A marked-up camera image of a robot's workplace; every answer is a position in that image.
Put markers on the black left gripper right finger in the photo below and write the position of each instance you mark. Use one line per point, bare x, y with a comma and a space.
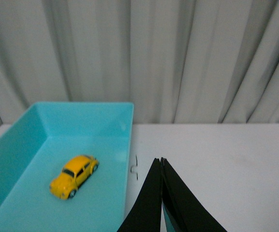
182, 211

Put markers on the turquoise plastic storage bin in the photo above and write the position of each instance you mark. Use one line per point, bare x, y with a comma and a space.
36, 147

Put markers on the grey curtain backdrop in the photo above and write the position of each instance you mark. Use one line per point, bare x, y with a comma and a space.
178, 61

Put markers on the yellow beetle toy car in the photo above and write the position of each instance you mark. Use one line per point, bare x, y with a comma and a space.
73, 174

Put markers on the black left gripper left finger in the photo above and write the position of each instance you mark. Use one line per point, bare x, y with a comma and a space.
145, 215

